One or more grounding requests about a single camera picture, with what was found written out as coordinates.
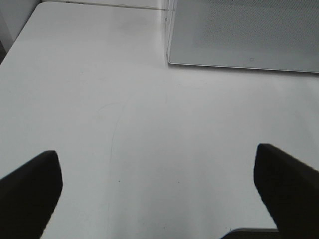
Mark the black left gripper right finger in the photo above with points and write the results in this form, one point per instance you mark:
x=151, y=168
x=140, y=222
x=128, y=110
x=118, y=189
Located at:
x=290, y=191

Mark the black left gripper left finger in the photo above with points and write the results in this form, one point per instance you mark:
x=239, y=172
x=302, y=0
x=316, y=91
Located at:
x=28, y=197

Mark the white microwave oven body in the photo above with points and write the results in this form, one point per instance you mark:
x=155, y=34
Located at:
x=169, y=25

